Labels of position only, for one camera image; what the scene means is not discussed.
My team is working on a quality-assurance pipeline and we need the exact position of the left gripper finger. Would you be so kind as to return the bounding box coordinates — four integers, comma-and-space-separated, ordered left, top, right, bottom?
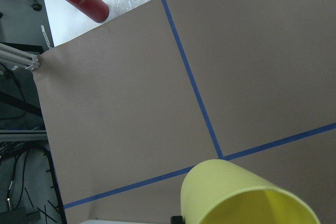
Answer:
170, 216, 184, 224

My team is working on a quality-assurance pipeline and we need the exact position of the aluminium frame post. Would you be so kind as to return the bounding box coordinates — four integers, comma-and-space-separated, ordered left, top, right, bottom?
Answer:
1, 43, 40, 71

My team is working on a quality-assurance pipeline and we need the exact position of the yellow plastic cup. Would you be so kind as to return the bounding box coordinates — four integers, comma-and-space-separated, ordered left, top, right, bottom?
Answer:
181, 159, 320, 223

